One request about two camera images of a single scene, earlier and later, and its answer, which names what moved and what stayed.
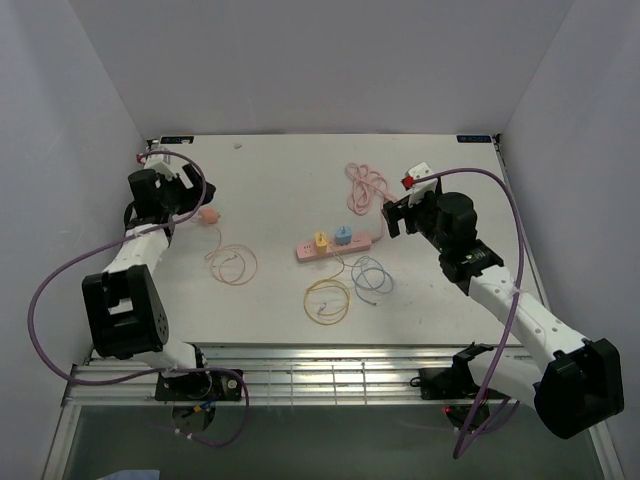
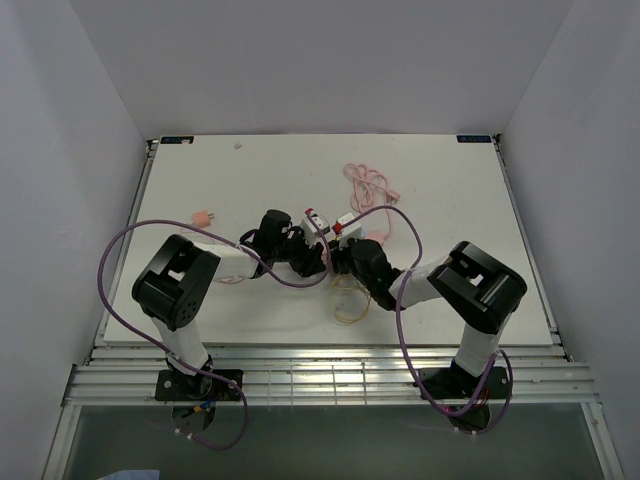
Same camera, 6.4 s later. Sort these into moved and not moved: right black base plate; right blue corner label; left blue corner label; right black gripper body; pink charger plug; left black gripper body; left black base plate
Moved: pink charger plug; left black gripper body; right black gripper body
Not moved: left blue corner label; left black base plate; right blue corner label; right black base plate
